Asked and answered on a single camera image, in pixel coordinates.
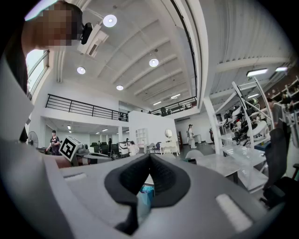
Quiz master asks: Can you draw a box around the white ceiling air conditioner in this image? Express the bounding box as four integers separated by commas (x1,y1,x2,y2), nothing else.
77,24,109,58

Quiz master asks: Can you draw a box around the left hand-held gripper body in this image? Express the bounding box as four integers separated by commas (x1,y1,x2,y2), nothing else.
58,135,114,167

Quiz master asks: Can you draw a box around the short black balcony railing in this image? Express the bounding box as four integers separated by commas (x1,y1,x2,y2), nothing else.
149,96,198,116

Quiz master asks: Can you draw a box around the person's left forearm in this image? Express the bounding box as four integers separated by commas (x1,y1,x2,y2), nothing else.
55,155,72,169

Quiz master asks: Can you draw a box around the white cubby shelf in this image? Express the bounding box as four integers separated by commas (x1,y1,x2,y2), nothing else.
135,127,149,144

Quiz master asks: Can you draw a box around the white marble table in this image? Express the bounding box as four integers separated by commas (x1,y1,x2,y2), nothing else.
202,76,277,194

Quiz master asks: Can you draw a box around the teal cardboard box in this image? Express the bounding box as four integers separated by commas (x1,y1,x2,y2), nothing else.
139,185,155,211

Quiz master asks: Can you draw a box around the white vanity table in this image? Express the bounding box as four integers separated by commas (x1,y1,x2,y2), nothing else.
160,128,181,156

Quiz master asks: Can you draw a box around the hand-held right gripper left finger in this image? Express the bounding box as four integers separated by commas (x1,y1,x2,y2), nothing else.
104,153,151,235

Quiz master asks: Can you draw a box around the grey metal-legged chair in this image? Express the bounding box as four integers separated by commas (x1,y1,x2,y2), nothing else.
146,142,157,155

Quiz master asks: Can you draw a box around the window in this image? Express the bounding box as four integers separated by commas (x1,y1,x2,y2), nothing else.
25,49,50,94

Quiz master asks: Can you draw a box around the dark green sofa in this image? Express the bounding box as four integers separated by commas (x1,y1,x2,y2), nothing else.
90,142,120,158

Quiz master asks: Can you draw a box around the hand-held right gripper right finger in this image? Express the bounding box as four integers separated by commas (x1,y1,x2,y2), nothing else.
149,153,191,208

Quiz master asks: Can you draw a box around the long black balcony railing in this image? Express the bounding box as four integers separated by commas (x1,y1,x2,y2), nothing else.
45,93,129,122

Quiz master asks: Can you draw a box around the black standing fan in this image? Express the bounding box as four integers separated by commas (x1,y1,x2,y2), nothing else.
27,131,39,148

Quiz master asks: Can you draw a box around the black head-mounted camera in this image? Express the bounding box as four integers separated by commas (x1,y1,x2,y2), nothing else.
80,22,94,45

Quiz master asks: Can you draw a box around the grey shell chair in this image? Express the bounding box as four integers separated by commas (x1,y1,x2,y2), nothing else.
185,149,206,160

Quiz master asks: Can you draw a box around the black office chair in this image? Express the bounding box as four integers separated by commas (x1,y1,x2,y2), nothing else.
260,127,299,210

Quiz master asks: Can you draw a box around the person's head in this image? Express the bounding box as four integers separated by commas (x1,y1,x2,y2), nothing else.
21,2,84,51

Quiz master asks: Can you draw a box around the person's black shirt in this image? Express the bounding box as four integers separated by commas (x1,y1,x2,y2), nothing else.
4,14,29,143

